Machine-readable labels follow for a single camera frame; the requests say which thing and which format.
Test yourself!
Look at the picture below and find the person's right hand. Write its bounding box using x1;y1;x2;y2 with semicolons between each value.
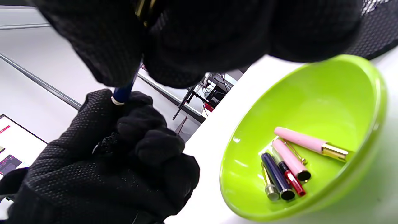
31;0;363;89

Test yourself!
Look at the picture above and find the red pen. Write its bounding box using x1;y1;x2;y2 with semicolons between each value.
278;161;307;197

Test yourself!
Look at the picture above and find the black mesh pen cup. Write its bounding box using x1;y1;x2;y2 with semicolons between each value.
344;0;398;60

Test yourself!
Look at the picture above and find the pink fountain pen cap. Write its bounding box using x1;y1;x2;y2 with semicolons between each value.
271;139;312;182

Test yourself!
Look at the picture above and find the black metal stand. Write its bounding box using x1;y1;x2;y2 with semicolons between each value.
172;72;238;121

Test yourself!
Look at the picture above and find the person's left hand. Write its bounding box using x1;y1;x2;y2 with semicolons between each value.
0;89;201;224

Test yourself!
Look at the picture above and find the computer monitor screen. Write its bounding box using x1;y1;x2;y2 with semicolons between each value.
0;114;48;181

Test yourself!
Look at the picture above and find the blue pen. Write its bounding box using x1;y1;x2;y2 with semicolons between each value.
111;64;141;106

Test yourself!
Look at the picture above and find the lime green plastic bowl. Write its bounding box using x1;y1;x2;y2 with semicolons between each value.
219;54;388;222

